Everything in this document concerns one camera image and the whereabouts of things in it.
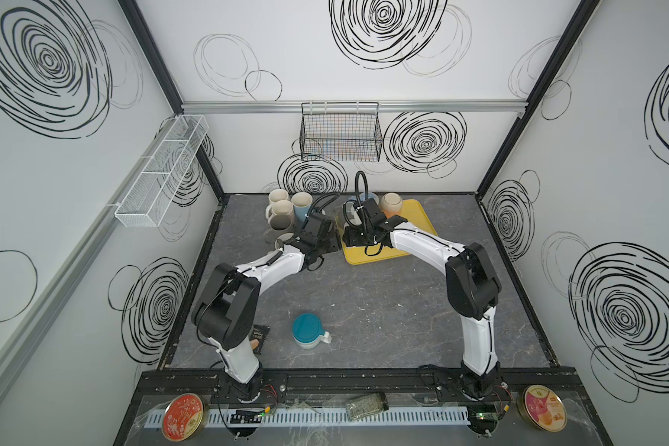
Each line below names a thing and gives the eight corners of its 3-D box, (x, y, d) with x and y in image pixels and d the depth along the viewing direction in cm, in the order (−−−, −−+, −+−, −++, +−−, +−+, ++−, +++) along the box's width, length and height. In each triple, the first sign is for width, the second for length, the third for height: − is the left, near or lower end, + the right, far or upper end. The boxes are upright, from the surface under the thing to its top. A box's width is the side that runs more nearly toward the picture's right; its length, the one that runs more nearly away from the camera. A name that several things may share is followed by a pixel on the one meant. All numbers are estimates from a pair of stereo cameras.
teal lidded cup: (293, 349, 82) (290, 341, 76) (296, 322, 87) (293, 312, 81) (331, 349, 82) (330, 341, 76) (332, 322, 87) (331, 312, 81)
